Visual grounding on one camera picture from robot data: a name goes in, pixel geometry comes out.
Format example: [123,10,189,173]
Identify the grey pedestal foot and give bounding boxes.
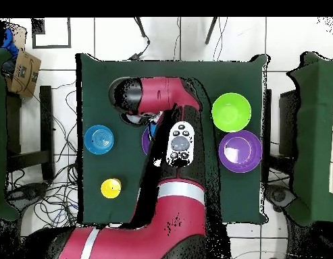
[265,184,297,212]
[6,181,49,206]

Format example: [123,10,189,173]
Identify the blue fabric bag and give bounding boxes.
[0,27,20,59]

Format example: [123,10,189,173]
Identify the dark green tablecloth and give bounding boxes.
[75,53,270,225]

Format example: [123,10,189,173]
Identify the purple bowl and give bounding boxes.
[217,129,263,174]
[140,127,152,156]

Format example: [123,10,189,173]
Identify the small blue bowl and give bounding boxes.
[84,124,115,155]

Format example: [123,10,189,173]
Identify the black square floor frame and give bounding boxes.
[31,18,72,49]

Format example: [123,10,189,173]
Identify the brown cardboard box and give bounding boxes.
[5,49,42,98]

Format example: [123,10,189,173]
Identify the yellow cup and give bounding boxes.
[100,177,122,200]

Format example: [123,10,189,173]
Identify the black tripod leg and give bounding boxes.
[204,17,219,45]
[134,17,151,45]

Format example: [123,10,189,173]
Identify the tangle of floor cables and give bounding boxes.
[6,80,83,233]

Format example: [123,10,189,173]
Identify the large green bowl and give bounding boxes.
[211,92,253,133]

